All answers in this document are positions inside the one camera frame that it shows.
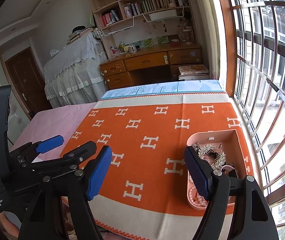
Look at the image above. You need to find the pink jewelry box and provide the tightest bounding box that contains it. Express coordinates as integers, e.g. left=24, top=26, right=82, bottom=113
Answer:
left=186, top=128, right=250, bottom=210

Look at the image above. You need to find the pink bed sheet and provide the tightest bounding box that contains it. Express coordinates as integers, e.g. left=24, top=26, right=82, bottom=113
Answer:
left=10, top=102, right=96, bottom=162

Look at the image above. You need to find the pink smart watch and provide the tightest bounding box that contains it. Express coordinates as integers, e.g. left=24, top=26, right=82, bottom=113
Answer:
left=221, top=165, right=239, bottom=178

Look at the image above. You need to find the dark wooden door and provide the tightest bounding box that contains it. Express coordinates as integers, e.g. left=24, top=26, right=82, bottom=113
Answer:
left=5, top=47, right=52, bottom=118

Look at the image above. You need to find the orange H-pattern blanket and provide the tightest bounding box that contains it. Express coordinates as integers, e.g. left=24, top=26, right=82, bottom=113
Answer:
left=63, top=92, right=253, bottom=239

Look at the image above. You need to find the white lace covered furniture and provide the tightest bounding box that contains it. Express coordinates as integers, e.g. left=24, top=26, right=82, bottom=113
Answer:
left=44, top=32, right=108, bottom=108

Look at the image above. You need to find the silver crystal leaf hair comb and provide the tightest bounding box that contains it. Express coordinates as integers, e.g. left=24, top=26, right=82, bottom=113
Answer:
left=198, top=144, right=226, bottom=170

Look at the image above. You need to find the grey flower brooch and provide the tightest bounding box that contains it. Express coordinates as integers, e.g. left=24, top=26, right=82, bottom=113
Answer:
left=191, top=142, right=201, bottom=153

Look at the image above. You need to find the white mug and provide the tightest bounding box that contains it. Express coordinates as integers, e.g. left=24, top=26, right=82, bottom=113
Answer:
left=128, top=45, right=137, bottom=54

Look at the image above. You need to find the wooden desk with drawers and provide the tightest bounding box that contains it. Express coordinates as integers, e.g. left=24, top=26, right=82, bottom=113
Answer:
left=100, top=43, right=203, bottom=89

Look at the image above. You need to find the metal window security grille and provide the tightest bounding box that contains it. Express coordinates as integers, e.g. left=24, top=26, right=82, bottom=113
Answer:
left=230, top=0, right=285, bottom=239

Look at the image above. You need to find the light blue bed sheet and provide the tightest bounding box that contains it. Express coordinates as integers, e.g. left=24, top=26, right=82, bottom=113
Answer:
left=101, top=80, right=225, bottom=100

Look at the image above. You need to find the stack of books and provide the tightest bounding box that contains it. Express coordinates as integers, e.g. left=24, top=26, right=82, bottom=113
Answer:
left=178, top=64, right=209, bottom=81

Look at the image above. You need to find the white pearl bracelet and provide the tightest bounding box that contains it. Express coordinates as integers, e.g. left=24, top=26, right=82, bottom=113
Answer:
left=188, top=174, right=209, bottom=208

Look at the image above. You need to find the black bead bracelet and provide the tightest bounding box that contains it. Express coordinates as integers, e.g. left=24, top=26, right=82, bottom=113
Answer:
left=205, top=148, right=224, bottom=160

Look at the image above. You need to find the wooden wall bookshelf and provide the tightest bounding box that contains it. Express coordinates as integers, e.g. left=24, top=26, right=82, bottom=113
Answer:
left=82, top=0, right=192, bottom=37

